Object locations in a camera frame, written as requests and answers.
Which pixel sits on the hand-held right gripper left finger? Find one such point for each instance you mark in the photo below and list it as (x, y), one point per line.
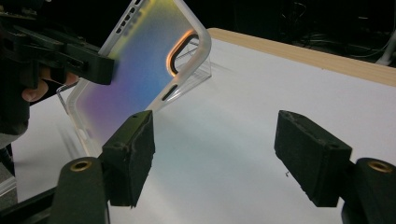
(129, 161)

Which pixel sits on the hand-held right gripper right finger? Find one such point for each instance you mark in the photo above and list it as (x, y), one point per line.
(314, 158)

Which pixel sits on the translucent blue phone case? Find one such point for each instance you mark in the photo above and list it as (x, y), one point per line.
(140, 68)

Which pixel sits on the clear plastic storage container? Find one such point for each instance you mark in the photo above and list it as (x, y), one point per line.
(202, 76)

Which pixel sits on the white table cover sheet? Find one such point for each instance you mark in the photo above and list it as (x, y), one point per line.
(249, 109)

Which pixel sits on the white-legged background desk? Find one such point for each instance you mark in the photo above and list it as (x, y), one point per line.
(389, 53)

